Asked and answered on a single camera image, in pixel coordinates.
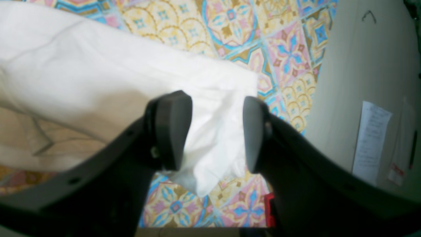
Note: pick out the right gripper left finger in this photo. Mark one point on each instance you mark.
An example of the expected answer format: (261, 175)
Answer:
(105, 195)

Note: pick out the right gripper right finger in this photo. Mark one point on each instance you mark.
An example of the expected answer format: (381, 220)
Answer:
(313, 197)

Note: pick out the white printed T-shirt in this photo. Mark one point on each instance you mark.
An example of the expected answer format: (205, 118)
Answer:
(70, 85)

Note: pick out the clamp at table bottom-left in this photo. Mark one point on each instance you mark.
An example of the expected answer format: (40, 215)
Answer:
(270, 213)

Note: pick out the white paper sheet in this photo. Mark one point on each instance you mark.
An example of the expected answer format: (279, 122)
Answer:
(370, 142)

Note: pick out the patterned tablecloth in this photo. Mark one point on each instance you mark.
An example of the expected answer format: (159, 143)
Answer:
(282, 41)

